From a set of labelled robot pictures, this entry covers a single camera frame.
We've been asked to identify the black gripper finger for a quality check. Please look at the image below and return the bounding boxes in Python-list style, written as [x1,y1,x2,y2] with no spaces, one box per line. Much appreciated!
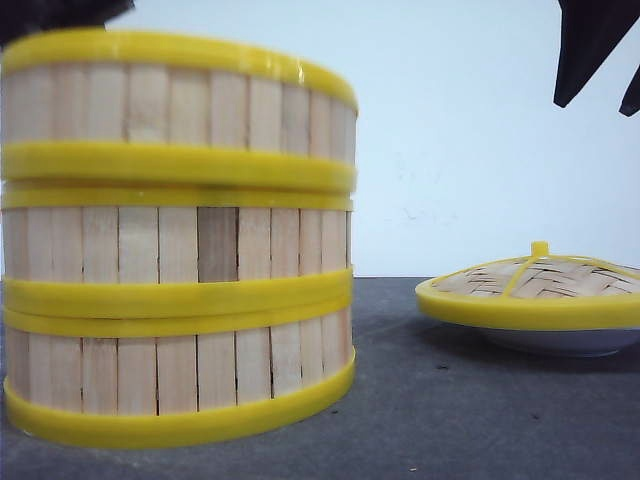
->
[619,67,640,117]
[1,0,135,48]
[553,0,639,108]

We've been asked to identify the steamer basket single bun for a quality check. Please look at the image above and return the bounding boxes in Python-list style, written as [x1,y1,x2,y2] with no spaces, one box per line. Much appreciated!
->
[1,29,357,210]

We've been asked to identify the woven bamboo steamer lid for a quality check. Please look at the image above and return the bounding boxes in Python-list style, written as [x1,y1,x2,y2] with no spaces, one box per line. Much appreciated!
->
[415,241,639,332]

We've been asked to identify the white plate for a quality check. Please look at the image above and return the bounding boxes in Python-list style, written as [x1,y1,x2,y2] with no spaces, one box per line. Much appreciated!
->
[450,327,639,358]

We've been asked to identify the front bamboo steamer basket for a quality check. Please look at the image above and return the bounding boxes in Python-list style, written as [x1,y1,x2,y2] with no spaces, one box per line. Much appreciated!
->
[4,300,355,448]

